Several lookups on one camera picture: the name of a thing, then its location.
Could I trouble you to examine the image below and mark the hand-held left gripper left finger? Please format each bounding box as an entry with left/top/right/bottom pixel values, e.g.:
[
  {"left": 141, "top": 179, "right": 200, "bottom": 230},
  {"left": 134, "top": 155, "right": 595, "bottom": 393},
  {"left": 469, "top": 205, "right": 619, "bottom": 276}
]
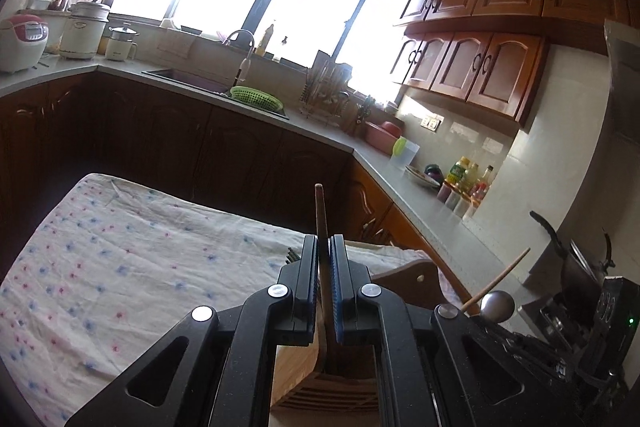
[{"left": 65, "top": 234, "right": 321, "bottom": 427}]

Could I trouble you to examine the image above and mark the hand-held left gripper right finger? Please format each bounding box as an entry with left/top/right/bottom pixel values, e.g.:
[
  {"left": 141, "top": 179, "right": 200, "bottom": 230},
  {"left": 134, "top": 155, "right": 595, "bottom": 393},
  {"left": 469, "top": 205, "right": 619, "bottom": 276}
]
[{"left": 327, "top": 234, "right": 586, "bottom": 427}]

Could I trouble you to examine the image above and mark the wooden utensil holder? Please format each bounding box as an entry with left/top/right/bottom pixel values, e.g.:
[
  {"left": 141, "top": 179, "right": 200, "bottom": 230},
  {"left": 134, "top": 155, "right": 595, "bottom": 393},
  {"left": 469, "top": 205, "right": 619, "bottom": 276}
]
[{"left": 270, "top": 337, "right": 381, "bottom": 414}]

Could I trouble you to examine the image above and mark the metal spoon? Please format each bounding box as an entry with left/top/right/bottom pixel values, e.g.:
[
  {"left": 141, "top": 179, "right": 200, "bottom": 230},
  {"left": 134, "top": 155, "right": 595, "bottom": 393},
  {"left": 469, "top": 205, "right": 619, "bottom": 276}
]
[{"left": 479, "top": 290, "right": 516, "bottom": 324}]

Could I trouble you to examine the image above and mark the wooden chair back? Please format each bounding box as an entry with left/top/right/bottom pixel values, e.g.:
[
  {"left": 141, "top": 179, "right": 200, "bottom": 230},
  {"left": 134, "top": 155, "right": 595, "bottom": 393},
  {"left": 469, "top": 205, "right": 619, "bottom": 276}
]
[{"left": 372, "top": 258, "right": 443, "bottom": 308}]

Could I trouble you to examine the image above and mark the black wok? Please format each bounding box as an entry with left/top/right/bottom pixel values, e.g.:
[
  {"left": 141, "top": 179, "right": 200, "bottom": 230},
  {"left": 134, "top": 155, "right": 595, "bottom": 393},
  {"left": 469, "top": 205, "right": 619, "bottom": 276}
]
[{"left": 529, "top": 209, "right": 615, "bottom": 303}]

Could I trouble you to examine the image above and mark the grey kitchen countertop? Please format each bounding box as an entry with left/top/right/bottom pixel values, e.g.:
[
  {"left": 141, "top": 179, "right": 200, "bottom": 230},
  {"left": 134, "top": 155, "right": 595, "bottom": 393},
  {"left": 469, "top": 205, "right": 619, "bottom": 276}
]
[{"left": 0, "top": 52, "right": 551, "bottom": 323}]

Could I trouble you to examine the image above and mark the pink plastic basin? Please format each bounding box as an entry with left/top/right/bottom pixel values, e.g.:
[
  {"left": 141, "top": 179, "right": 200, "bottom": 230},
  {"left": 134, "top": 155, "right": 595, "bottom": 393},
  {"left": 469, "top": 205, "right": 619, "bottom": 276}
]
[{"left": 364, "top": 119, "right": 406, "bottom": 156}]

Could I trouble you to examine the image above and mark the red sauce bottle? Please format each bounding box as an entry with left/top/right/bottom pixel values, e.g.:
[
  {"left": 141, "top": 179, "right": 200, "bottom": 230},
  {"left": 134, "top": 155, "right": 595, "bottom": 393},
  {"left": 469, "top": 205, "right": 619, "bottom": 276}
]
[{"left": 476, "top": 165, "right": 496, "bottom": 204}]

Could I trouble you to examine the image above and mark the dish rack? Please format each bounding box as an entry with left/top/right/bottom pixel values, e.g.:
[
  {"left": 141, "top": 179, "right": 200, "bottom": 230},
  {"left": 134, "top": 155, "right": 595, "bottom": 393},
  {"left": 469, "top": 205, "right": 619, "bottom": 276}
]
[{"left": 299, "top": 49, "right": 353, "bottom": 128}]

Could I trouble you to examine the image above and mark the floral tablecloth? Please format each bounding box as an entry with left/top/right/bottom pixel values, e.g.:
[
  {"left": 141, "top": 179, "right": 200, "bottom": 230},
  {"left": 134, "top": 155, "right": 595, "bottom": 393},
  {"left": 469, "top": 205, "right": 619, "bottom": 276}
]
[{"left": 0, "top": 173, "right": 461, "bottom": 427}]

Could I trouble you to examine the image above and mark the green plastic basket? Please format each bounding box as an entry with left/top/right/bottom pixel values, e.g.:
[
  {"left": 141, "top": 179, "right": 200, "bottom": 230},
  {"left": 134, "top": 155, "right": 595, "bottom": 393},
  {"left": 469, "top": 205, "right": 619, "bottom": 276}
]
[{"left": 229, "top": 86, "right": 285, "bottom": 112}]

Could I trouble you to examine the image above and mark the metal faucet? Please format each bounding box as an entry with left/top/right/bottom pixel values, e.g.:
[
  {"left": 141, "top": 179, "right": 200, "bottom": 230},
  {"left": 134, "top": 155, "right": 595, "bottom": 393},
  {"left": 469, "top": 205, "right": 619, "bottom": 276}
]
[{"left": 225, "top": 29, "right": 257, "bottom": 90}]

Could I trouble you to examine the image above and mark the kitchen sink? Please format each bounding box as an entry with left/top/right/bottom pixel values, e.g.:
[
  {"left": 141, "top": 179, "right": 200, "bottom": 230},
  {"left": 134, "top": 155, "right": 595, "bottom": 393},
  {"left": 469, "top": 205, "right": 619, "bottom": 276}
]
[{"left": 142, "top": 67, "right": 291, "bottom": 120}]

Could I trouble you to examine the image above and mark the yellow dish soap bottle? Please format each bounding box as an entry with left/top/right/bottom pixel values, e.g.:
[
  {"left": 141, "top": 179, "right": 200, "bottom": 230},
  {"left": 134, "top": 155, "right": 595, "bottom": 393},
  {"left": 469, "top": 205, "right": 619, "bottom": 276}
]
[{"left": 257, "top": 23, "right": 276, "bottom": 56}]

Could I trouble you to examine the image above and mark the range hood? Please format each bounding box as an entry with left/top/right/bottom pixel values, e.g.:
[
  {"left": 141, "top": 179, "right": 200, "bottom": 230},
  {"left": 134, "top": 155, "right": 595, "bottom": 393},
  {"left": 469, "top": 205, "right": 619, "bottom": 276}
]
[{"left": 602, "top": 18, "right": 640, "bottom": 148}]

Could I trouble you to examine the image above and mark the white dishcloth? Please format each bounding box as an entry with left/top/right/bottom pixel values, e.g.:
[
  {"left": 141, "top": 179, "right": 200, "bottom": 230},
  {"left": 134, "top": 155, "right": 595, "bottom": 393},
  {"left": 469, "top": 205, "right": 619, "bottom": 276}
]
[{"left": 159, "top": 27, "right": 193, "bottom": 58}]

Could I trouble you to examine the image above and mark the small white electric pot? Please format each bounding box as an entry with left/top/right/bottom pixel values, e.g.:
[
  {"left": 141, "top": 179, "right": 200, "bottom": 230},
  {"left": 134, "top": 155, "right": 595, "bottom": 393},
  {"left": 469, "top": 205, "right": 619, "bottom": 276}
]
[{"left": 105, "top": 22, "right": 139, "bottom": 62}]

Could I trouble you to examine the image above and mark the large white cooker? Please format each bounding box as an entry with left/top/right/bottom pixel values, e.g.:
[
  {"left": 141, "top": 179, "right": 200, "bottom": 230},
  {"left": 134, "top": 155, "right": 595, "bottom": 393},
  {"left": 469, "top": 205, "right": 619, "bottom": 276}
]
[{"left": 59, "top": 0, "right": 111, "bottom": 60}]

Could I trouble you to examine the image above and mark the red and white rice cooker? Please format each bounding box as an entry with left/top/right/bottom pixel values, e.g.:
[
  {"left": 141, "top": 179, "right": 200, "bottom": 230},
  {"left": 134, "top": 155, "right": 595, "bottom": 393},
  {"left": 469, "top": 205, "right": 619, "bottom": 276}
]
[{"left": 0, "top": 13, "right": 51, "bottom": 74}]

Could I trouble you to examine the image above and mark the clear pitcher with green handle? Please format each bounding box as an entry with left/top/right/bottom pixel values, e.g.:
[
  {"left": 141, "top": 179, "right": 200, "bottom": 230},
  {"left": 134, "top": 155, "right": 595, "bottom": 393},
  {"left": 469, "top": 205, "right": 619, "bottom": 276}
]
[{"left": 389, "top": 137, "right": 421, "bottom": 172}]

